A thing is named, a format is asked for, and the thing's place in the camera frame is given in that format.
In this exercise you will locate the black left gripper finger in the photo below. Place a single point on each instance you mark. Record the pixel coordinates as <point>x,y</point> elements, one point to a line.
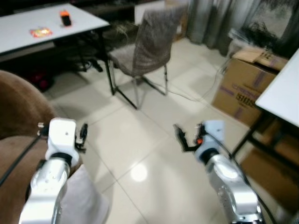
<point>84,128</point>

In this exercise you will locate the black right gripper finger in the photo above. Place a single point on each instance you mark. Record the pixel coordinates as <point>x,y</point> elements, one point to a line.
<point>180,135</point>

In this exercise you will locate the light grey pillow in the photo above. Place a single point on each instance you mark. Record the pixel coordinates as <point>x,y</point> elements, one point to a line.
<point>86,200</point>

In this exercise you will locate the brown sofa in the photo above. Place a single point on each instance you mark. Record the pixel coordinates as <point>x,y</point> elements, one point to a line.
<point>18,112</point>

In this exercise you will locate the red bag under table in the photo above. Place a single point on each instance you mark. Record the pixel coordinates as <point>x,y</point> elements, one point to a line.
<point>35,78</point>

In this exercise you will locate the printed open cardboard box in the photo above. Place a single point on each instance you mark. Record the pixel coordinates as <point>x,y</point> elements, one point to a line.
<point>238,84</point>

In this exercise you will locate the plain brown cardboard box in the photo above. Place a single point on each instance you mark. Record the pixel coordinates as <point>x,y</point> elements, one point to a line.
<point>273,172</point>

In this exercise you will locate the grey fabric dining chair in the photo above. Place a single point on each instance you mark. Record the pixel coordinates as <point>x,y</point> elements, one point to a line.
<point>149,42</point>

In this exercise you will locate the red snack packet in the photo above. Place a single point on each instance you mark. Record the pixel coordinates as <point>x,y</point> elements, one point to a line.
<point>41,32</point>

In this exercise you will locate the orange and black device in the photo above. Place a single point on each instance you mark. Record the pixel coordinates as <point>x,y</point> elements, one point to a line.
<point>66,18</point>

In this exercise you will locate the white table with black legs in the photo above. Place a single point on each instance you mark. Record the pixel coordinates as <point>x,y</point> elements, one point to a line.
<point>42,21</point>

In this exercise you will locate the grey curtain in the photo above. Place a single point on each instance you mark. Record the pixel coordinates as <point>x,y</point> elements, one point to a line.
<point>219,18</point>

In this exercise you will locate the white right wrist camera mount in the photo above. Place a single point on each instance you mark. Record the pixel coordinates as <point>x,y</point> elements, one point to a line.
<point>211,137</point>

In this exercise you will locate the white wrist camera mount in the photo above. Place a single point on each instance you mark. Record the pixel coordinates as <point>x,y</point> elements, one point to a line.
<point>211,137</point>
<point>62,135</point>

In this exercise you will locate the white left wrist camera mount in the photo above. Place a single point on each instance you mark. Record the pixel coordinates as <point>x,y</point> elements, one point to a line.
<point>62,135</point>

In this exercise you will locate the white table with black frame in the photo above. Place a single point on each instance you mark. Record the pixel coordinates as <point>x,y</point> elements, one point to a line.
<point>282,93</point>

